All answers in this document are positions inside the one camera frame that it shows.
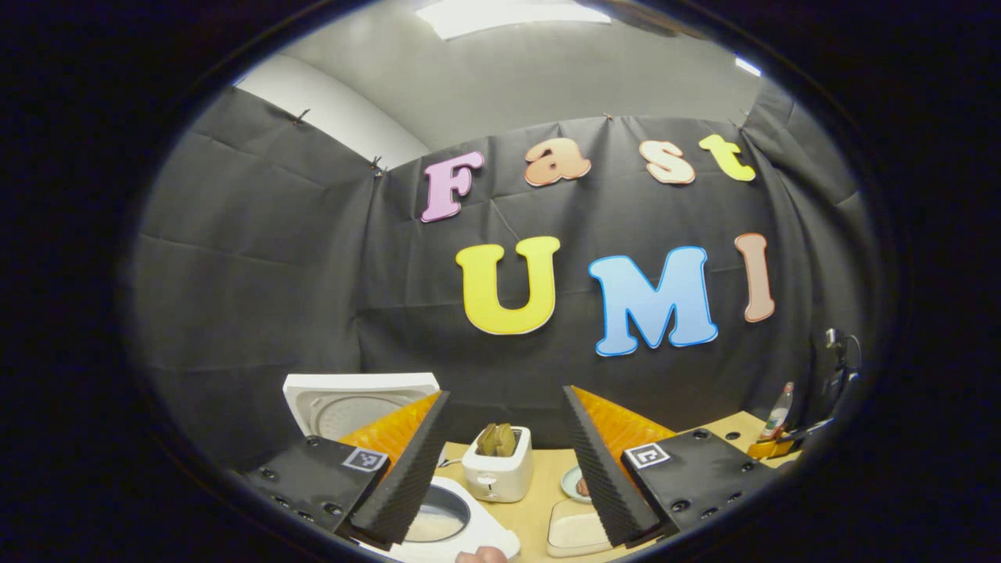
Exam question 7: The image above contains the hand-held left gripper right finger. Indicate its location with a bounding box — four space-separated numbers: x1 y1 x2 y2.
563 385 783 548

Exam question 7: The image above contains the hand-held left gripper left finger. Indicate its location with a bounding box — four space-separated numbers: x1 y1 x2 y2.
235 389 452 552

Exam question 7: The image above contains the glass rice dish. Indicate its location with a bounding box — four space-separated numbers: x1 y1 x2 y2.
546 498 619 558

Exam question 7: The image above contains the white rice cooker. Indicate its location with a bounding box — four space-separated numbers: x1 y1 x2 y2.
283 372 521 562

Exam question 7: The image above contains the clear plastic water bottle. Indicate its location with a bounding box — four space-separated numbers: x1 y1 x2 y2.
759 382 795 443

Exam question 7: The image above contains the pale green plate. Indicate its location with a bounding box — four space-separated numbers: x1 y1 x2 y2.
561 465 593 503

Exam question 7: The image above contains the white toaster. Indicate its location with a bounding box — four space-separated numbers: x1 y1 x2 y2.
461 426 533 503

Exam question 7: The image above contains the large ceiling light panel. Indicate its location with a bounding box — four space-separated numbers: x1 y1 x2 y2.
414 0 612 41

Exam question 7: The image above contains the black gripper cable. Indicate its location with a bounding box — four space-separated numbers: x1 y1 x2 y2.
825 328 863 396

